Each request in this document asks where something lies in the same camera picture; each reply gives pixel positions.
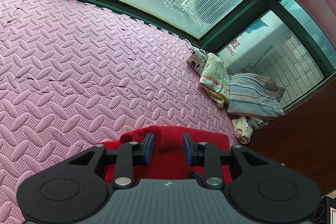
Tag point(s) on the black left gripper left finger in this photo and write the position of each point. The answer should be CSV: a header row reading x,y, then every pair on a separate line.
x,y
124,159

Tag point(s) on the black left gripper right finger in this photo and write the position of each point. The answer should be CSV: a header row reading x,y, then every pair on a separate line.
x,y
212,159

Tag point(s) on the red knitted garment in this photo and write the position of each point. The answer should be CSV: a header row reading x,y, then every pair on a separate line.
x,y
168,160

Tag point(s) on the cream small garment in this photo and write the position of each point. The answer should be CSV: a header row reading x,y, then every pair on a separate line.
x,y
245,126

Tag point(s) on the floral folded cloth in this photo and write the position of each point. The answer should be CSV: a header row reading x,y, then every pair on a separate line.
x,y
216,81

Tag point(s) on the striped folded cloth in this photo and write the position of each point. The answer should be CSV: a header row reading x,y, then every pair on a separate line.
x,y
253,95

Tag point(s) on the white patterned small cloth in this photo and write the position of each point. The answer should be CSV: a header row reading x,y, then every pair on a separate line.
x,y
198,59

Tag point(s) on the pink foam puzzle mat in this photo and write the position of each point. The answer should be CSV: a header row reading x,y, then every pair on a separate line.
x,y
73,75

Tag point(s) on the brown wooden furniture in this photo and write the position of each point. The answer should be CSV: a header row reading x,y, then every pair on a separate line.
x,y
304,138

